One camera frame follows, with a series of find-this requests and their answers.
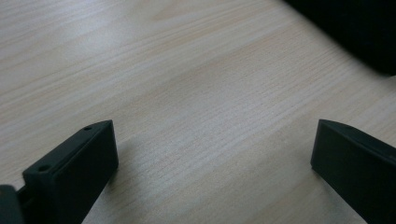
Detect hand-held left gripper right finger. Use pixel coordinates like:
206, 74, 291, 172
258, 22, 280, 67
310, 119, 396, 224

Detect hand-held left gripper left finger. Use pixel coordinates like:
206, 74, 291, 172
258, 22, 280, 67
21, 119, 120, 224

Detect black tank top white trim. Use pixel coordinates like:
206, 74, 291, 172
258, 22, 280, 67
282, 0, 396, 77

